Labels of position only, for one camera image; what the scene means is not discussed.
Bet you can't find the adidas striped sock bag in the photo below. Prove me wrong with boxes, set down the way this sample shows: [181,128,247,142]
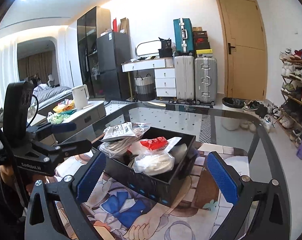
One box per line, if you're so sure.
[98,126,150,159]

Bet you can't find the red white balloon glue bag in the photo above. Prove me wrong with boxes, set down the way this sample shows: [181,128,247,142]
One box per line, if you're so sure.
[128,137,168,155]

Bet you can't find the person's left hand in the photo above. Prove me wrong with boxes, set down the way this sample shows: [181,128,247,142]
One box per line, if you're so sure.
[0,165,46,194]

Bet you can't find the grey low cabinet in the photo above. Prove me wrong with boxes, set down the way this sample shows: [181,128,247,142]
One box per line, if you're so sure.
[53,100,106,142]

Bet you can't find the white electric kettle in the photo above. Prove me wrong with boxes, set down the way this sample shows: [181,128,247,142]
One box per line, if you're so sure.
[71,85,90,110]

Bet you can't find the black cardboard box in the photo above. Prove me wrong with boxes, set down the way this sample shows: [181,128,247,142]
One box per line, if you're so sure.
[92,122,197,206]

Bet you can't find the bagged white cloth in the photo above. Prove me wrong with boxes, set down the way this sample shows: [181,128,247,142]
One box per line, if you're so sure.
[132,150,175,176]

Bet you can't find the white trash bin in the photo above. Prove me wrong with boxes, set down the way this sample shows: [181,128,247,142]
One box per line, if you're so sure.
[221,97,245,131]

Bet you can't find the black refrigerator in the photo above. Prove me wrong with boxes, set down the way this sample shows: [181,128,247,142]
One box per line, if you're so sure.
[96,31,131,101]

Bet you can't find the wooden shoe rack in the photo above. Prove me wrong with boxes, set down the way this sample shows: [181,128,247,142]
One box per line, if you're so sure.
[279,48,302,147]

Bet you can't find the striped laundry basket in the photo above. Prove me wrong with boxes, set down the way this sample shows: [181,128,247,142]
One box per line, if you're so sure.
[134,74,156,101]

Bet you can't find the black glass wardrobe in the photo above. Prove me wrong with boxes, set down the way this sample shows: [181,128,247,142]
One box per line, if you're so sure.
[77,7,111,98]

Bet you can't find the white drawer desk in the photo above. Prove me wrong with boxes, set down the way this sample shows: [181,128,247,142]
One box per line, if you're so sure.
[122,57,176,98]

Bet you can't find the oval desk mirror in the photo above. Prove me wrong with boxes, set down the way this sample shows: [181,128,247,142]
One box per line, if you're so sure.
[135,40,162,57]

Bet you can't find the black bag on desk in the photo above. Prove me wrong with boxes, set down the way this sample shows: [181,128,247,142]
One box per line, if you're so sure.
[158,38,172,58]

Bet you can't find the silver aluminium suitcase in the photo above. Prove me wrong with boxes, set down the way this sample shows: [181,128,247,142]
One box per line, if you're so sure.
[194,56,218,105]

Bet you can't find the white suitcase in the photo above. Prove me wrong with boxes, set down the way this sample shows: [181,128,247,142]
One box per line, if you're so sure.
[174,56,195,101]

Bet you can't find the wooden door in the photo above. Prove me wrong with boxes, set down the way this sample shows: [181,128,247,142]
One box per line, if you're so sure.
[216,0,268,100]

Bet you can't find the stacked shoe boxes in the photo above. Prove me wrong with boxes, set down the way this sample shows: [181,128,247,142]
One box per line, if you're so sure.
[192,27,213,56]

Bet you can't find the teal suitcase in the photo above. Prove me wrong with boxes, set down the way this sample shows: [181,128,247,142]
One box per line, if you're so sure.
[173,18,194,56]

